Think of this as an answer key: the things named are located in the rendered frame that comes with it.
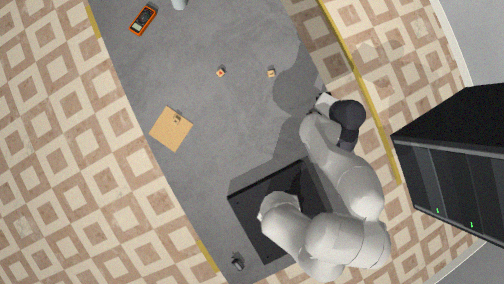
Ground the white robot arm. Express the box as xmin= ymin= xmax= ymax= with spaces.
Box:
xmin=257 ymin=92 xmax=391 ymax=283

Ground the orange block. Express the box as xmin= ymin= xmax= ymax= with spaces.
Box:
xmin=216 ymin=69 xmax=224 ymax=78

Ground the orange multimeter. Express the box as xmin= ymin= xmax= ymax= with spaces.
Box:
xmin=129 ymin=6 xmax=157 ymax=36

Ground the orange mat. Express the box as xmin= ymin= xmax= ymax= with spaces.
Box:
xmin=149 ymin=106 xmax=193 ymax=152

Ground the white bottle with blue cap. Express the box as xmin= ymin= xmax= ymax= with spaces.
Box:
xmin=171 ymin=0 xmax=187 ymax=10

